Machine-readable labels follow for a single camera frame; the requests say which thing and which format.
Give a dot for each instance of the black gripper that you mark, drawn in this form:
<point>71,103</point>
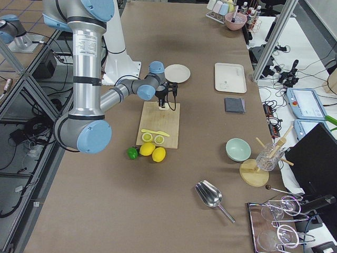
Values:
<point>159,94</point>

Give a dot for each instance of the round white plate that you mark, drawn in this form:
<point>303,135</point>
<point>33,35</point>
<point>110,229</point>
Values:
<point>177,73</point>

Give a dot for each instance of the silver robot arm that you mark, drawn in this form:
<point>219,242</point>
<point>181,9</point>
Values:
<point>100,62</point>

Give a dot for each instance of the lemon half near bun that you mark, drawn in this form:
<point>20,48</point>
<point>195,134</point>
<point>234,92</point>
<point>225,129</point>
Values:
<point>147,137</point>

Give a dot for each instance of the white rabbit tray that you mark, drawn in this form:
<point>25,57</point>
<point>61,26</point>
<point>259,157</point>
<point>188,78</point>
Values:
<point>230,78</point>

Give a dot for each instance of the black glass tray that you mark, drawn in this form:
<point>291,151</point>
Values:
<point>258,224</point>

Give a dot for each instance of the wooden cutting board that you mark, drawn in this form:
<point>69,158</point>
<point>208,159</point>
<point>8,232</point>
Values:
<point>156,119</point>

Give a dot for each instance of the yellow plastic knife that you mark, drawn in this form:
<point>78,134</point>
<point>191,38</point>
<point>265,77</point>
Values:
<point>155,132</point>

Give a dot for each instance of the lemon half near edge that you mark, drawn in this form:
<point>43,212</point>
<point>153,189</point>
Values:
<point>159,139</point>

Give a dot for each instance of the whole lemon upper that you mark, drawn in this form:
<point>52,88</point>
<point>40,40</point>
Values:
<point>147,149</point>

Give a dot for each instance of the whole lemon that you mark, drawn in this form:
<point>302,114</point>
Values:
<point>159,154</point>
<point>147,149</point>

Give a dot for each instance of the whole lemon lower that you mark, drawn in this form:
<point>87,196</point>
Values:
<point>159,154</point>

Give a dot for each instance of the green lime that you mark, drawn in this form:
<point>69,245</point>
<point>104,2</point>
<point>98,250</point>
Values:
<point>132,153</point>

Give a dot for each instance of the grey folded cloth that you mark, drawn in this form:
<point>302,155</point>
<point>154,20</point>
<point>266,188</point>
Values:
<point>234,105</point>

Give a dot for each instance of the mint green bowl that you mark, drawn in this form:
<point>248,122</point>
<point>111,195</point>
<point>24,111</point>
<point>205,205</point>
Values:
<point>238,149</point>

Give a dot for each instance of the metal scoop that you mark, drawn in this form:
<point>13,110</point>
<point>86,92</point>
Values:
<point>212,197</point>

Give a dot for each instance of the white cup rack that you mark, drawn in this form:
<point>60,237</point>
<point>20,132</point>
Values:
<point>218,9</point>

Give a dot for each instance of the pink bowl with ice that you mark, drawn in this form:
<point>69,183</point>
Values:
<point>240,20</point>

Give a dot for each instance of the wooden cup tree stand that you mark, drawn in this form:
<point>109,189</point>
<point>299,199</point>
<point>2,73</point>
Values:
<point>254,176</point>

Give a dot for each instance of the clear patterned glass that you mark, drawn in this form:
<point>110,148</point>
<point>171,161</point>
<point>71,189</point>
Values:
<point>269,157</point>

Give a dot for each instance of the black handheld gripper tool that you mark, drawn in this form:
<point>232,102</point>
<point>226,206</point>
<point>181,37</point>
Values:
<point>289,79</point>

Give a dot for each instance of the blue teach pendant lower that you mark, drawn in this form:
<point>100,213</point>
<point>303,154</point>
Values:
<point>304,126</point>

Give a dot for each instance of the blue teach pendant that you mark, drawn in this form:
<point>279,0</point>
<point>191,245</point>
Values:
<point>304,126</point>
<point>305,104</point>

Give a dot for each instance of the blue teach pendant upper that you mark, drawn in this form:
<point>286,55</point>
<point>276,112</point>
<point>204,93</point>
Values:
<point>305,104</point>

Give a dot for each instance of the black monitor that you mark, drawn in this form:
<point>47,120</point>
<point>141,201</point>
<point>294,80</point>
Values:
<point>314,158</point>

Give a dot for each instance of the wine glass upper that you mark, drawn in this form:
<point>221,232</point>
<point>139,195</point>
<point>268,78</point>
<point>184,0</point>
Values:
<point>274,210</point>

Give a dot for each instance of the wine glass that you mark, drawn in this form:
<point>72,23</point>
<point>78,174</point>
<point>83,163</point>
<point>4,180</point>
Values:
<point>274,210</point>
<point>281,239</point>

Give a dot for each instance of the wine glass lower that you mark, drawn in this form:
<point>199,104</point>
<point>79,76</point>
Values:
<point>281,239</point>

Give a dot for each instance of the white camera pole base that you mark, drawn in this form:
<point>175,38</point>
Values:
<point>118,63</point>

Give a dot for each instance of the metal black-tipped scoop handle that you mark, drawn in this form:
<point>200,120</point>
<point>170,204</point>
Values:
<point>234,13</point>

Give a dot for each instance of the copper wire bottle basket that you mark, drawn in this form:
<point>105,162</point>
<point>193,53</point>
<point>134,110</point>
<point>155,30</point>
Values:
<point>252,11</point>

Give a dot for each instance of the aluminium frame post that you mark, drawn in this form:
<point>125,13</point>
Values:
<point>277,31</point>

